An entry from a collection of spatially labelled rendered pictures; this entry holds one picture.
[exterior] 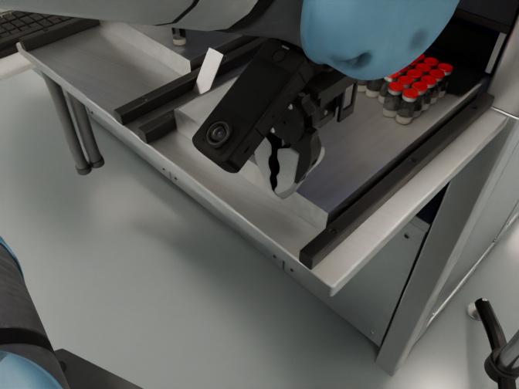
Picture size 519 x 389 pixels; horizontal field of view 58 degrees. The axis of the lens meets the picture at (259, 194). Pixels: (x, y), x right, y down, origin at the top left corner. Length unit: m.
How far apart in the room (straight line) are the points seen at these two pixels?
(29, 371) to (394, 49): 0.26
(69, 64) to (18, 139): 1.44
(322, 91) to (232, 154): 0.10
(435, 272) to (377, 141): 0.44
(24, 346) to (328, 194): 0.36
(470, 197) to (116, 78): 0.61
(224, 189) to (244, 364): 0.90
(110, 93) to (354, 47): 0.61
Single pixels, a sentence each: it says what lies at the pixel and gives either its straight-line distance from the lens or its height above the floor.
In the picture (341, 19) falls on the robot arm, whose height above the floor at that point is 1.21.
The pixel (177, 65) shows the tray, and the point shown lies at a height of 0.89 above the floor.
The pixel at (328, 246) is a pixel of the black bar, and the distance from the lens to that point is 0.49.
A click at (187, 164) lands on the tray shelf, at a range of 0.60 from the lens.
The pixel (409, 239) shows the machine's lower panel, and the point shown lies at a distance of 1.00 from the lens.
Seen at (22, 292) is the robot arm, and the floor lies 0.97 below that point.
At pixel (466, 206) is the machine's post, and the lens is 0.88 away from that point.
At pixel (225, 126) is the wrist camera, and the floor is 1.05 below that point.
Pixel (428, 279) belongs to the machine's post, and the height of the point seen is 0.46.
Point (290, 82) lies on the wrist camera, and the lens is 0.39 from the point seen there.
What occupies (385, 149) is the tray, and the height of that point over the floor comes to 0.88.
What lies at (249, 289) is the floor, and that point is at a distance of 1.52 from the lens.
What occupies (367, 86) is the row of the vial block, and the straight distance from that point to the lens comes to 0.72.
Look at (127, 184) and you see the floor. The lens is 1.89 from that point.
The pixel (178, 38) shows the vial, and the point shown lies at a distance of 0.84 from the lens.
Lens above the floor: 1.28
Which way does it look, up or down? 46 degrees down
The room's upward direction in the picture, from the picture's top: straight up
